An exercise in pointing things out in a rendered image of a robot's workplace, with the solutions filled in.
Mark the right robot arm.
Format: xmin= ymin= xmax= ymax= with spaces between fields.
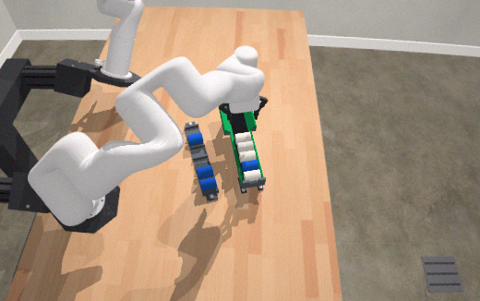
xmin=28 ymin=46 xmax=265 ymax=226

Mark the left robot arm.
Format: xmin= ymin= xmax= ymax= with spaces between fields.
xmin=95 ymin=0 xmax=144 ymax=79

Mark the blue cylinder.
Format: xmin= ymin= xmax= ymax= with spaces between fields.
xmin=241 ymin=160 xmax=258 ymax=172
xmin=199 ymin=177 xmax=217 ymax=191
xmin=187 ymin=133 xmax=203 ymax=145
xmin=197 ymin=165 xmax=214 ymax=178

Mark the white cylinder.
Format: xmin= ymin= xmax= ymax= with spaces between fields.
xmin=244 ymin=169 xmax=261 ymax=182
xmin=234 ymin=132 xmax=251 ymax=145
xmin=237 ymin=141 xmax=254 ymax=153
xmin=239 ymin=150 xmax=257 ymax=162

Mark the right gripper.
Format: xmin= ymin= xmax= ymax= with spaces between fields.
xmin=219 ymin=94 xmax=268 ymax=124

